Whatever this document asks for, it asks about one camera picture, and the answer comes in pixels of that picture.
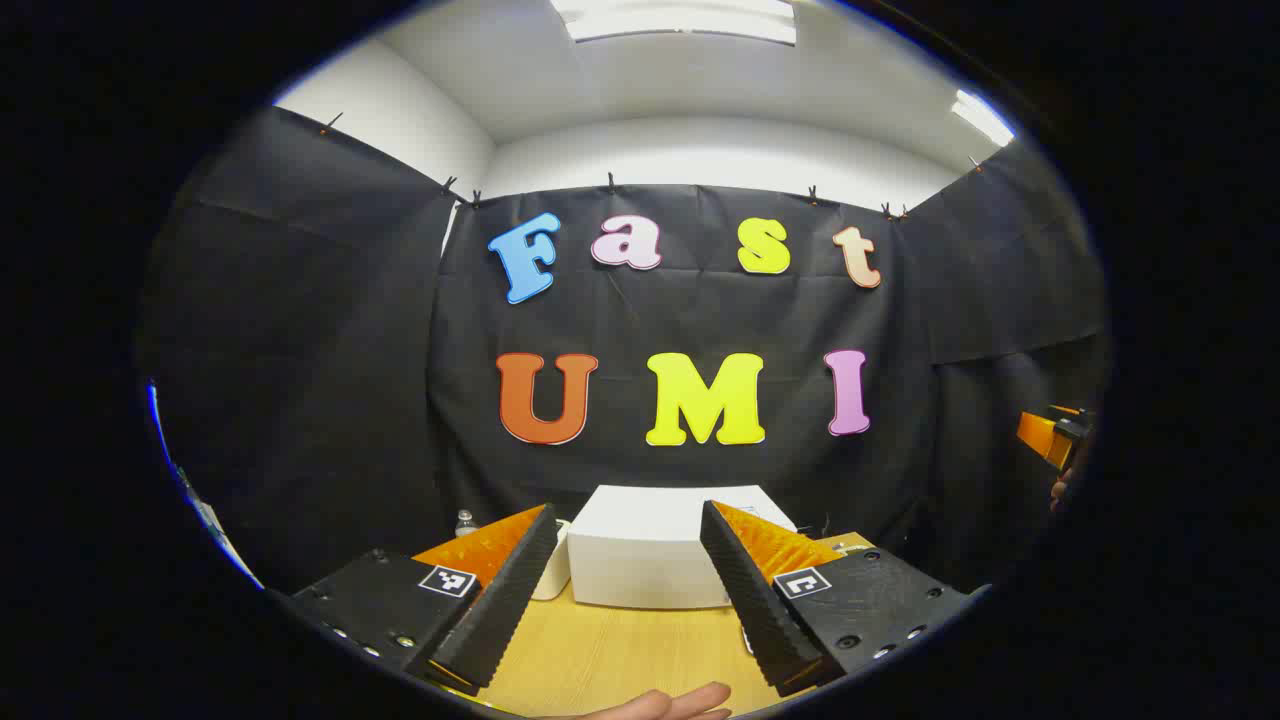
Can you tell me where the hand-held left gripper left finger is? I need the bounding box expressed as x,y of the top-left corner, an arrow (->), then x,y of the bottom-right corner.
290,503 -> 561,698

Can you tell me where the black backdrop cloth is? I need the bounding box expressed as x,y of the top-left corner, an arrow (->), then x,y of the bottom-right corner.
135,105 -> 1111,601

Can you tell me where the long ceiling light panel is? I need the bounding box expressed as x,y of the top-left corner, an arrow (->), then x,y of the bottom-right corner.
550,0 -> 798,46

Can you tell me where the small ceiling light panel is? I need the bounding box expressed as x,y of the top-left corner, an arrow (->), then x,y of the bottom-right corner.
950,90 -> 1016,147

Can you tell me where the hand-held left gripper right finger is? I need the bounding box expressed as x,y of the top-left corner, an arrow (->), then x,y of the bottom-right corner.
700,500 -> 976,698

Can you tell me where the white microwave oven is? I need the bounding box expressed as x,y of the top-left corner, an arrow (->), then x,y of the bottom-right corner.
530,485 -> 798,611

